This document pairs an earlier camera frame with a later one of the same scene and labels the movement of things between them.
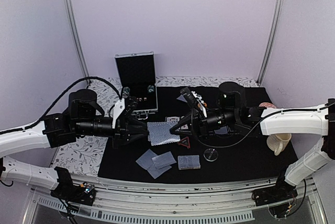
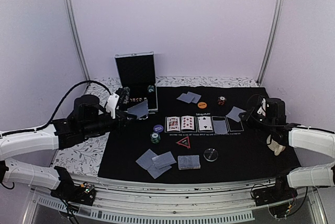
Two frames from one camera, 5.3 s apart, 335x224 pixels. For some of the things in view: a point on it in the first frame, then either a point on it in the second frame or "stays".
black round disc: [210, 154] stays
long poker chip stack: [125, 92] stays
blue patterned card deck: [159, 133] → [139, 110]
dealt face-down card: [223, 130] stays
